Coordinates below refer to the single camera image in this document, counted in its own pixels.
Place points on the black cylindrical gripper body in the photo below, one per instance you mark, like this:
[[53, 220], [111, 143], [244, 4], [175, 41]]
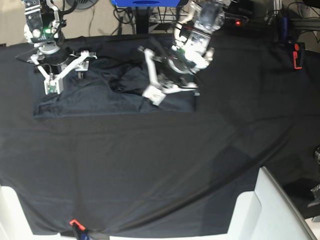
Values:
[[183, 79]]

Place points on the grey right-side gripper body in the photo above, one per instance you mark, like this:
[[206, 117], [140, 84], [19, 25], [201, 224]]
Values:
[[53, 60]]

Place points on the dark grey long-sleeve T-shirt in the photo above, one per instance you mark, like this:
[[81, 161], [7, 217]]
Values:
[[113, 85]]

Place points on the round grey chair base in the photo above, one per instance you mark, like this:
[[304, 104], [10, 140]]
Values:
[[84, 4]]

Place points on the blue plastic bin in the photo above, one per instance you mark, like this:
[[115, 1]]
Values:
[[145, 3]]

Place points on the black table cloth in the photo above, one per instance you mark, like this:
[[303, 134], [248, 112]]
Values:
[[166, 174]]

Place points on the red and black clamp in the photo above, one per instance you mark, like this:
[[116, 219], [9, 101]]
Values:
[[298, 52]]

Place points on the white foam block left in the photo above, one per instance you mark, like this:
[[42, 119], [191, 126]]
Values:
[[13, 222]]

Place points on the blue clamp at bottom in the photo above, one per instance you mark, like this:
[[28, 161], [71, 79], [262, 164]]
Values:
[[79, 230]]

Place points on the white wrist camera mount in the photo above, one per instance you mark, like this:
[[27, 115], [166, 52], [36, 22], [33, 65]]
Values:
[[157, 90], [54, 83]]

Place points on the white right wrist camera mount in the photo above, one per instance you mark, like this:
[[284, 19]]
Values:
[[54, 83]]

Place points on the black table leg post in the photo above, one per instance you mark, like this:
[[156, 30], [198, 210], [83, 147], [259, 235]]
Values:
[[142, 16]]

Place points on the aluminium frame rail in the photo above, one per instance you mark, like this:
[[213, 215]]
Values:
[[306, 24]]

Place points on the grey metal bracket right edge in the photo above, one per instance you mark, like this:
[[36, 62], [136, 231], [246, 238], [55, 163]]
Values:
[[316, 194]]

